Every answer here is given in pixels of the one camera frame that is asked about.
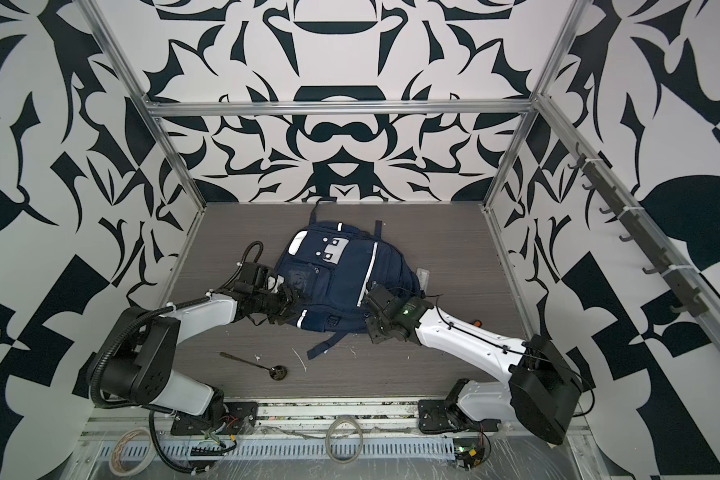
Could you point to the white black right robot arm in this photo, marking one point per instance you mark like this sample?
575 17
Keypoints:
532 383

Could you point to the navy blue student backpack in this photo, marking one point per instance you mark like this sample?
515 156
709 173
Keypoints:
331 265

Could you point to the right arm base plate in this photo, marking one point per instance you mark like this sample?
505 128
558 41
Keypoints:
444 416

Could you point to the beige tape roll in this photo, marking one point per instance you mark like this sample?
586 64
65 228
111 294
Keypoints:
133 453

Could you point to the white slotted cable duct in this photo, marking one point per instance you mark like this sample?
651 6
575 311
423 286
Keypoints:
436 448

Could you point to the grey coat hook rack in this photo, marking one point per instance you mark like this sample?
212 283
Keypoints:
643 231

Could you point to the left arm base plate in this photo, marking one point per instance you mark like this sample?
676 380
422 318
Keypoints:
228 418

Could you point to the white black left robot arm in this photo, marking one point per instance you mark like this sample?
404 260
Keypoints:
135 365

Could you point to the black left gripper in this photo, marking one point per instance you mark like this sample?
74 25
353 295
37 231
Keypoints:
287 304

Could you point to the black metal spoon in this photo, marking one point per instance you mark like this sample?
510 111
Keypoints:
276 373

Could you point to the green lit circuit board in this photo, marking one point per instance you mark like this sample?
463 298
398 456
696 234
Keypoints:
469 457

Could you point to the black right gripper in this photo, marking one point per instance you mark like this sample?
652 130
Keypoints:
375 334

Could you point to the clear plastic pen box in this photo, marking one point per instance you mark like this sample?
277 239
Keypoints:
423 276

